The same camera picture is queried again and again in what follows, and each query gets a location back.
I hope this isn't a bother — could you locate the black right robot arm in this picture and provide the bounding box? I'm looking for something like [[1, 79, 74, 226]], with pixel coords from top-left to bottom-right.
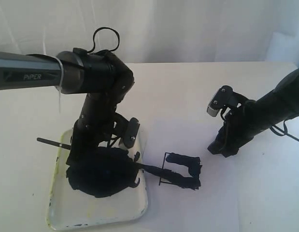
[[207, 68, 299, 158]]

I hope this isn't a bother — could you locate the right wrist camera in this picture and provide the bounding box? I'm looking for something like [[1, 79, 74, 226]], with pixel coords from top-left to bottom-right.
[[206, 86, 233, 117]]

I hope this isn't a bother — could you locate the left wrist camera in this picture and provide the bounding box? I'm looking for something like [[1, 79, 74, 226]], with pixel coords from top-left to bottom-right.
[[118, 117, 140, 150]]

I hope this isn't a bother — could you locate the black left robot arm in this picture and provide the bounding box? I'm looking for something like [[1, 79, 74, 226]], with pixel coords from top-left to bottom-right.
[[0, 48, 139, 165]]

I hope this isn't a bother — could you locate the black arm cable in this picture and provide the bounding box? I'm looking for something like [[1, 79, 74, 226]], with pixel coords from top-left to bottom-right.
[[270, 119, 299, 145], [87, 27, 121, 54]]

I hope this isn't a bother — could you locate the white paper with square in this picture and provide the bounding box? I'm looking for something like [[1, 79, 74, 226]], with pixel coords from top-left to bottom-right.
[[134, 121, 240, 232]]

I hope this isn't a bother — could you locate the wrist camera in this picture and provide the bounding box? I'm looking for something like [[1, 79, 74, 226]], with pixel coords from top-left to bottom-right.
[[118, 117, 140, 150], [206, 86, 233, 117]]

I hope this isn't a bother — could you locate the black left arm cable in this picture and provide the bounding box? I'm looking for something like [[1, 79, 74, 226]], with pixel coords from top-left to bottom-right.
[[87, 27, 121, 54]]

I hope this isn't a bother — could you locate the white paint tray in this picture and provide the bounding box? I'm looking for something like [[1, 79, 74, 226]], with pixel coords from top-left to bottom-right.
[[44, 127, 149, 231]]

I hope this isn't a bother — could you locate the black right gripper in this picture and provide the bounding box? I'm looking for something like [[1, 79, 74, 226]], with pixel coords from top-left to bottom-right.
[[207, 95, 257, 158]]

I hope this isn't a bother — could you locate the white zip tie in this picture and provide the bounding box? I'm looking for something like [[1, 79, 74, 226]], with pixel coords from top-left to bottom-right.
[[55, 57, 64, 113]]

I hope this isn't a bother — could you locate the white backdrop curtain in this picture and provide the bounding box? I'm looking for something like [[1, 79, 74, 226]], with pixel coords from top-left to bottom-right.
[[0, 0, 299, 66]]

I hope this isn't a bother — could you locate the black paintbrush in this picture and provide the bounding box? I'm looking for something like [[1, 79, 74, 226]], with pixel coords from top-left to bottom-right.
[[36, 137, 186, 184]]

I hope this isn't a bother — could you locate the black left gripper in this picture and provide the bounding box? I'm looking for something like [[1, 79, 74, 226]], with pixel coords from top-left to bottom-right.
[[66, 113, 128, 166]]

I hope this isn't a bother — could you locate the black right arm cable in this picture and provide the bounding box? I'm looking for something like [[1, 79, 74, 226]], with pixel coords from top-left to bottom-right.
[[270, 119, 299, 145]]

